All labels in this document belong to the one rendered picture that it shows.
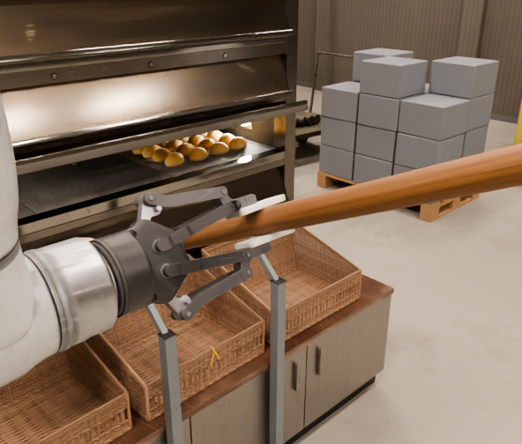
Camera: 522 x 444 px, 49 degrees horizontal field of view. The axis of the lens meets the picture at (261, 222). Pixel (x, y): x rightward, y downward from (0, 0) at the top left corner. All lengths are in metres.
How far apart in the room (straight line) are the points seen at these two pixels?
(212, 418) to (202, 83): 1.29
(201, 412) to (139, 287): 1.64
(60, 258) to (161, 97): 1.78
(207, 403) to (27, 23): 1.39
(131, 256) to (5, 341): 0.13
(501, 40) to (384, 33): 1.92
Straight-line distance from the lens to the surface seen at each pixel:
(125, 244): 0.53
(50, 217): 2.12
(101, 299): 0.50
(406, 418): 2.98
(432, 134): 4.88
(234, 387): 2.19
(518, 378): 3.40
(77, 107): 2.08
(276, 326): 2.13
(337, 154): 5.50
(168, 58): 2.25
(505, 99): 8.94
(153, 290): 0.53
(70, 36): 2.04
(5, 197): 0.42
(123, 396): 1.95
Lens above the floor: 1.96
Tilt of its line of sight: 24 degrees down
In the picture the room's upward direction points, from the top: straight up
